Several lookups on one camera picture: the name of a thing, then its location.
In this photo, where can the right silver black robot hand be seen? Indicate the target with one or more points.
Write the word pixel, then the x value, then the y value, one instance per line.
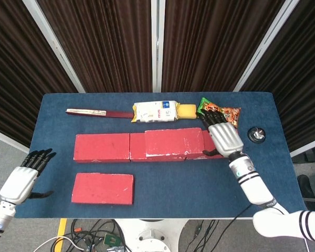
pixel 225 139

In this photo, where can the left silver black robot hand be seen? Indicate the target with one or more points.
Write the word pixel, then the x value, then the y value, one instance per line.
pixel 18 183

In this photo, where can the red brick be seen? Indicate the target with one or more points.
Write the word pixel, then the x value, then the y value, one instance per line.
pixel 170 141
pixel 207 141
pixel 137 147
pixel 102 187
pixel 102 147

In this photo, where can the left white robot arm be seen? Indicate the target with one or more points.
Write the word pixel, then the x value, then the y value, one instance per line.
pixel 1 218

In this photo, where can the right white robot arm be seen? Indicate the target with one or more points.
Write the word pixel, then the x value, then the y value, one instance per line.
pixel 254 189

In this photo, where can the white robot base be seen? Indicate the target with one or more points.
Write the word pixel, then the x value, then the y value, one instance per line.
pixel 149 236

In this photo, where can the green snack bag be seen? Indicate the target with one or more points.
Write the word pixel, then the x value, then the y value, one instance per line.
pixel 231 114

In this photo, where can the yellow sponge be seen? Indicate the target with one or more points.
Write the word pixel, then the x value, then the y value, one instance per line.
pixel 187 111

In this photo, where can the yellow floor tape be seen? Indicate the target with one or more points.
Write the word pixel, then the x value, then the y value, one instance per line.
pixel 61 231

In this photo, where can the blue felt table mat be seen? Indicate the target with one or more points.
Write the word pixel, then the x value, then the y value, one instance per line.
pixel 173 189

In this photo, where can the white tissue pack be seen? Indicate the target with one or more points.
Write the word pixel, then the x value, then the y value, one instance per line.
pixel 152 111

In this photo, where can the dark grey chair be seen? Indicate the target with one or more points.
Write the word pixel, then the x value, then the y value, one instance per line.
pixel 308 185

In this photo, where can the brown screen panel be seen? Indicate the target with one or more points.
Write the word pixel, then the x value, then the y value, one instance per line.
pixel 15 65
pixel 107 39
pixel 304 65
pixel 212 39

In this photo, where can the green circuit board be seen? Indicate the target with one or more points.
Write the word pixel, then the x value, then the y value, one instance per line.
pixel 111 239

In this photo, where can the dark red folding fan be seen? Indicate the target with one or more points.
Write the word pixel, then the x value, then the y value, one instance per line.
pixel 115 114

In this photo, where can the white screen post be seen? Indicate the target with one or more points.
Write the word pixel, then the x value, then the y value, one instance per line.
pixel 52 47
pixel 157 39
pixel 262 44

